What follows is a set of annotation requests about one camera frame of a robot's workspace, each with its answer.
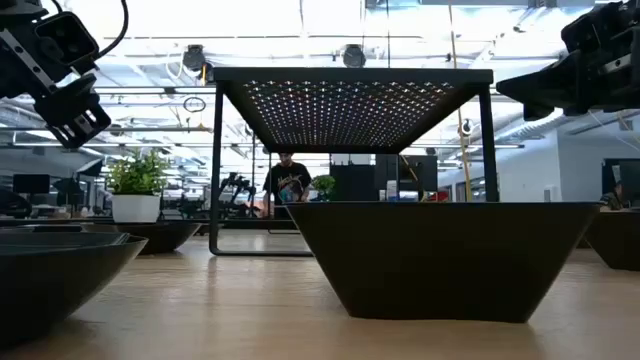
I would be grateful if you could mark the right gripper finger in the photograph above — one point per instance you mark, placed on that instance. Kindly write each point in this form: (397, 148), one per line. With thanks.
(545, 85)

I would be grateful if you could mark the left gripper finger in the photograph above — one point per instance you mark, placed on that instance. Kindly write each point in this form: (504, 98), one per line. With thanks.
(75, 112)

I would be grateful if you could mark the black leaf-shaped plate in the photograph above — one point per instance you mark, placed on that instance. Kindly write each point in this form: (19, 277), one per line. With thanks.
(50, 285)
(160, 237)

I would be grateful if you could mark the black wavy square plate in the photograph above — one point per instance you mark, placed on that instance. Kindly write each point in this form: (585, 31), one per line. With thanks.
(440, 260)
(617, 240)

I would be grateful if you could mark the black background robot arm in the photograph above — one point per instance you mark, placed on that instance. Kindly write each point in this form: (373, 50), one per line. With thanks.
(235, 192)

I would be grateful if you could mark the black computer monitor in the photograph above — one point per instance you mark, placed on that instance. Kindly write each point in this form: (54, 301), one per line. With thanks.
(31, 184)

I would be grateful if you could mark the green plant in white pot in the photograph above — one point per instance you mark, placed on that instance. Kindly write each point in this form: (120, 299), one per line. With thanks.
(136, 207)

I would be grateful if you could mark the person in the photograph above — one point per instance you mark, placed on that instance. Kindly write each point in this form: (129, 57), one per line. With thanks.
(287, 185)
(612, 200)

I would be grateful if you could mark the black perforated metal shelf riser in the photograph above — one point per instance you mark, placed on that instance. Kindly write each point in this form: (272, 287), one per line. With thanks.
(350, 75)

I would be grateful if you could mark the small green background plant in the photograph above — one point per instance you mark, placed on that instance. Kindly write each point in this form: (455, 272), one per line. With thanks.
(324, 186)

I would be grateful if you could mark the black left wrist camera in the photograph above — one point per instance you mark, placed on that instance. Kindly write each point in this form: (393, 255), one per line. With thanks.
(67, 40)

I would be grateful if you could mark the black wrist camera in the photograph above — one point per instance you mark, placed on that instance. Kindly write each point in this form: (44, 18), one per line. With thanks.
(67, 40)
(587, 30)

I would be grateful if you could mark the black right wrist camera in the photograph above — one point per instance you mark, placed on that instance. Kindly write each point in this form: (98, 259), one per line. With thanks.
(587, 30)

